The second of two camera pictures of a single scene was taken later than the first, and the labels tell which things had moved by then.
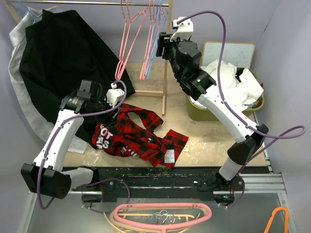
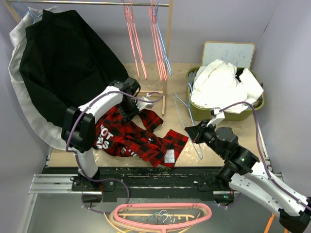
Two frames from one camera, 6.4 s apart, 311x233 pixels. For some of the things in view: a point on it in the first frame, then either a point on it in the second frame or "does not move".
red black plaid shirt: (120, 133) does not move
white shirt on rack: (17, 31) does not move
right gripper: (164, 41) to (195, 132)
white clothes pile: (239, 92) does not move
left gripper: (108, 118) to (127, 117)
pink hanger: (126, 35) to (133, 38)
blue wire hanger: (162, 16) to (201, 157)
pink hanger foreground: (164, 228) does not move
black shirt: (59, 49) does not move
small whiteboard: (240, 54) does not move
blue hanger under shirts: (29, 10) does not move
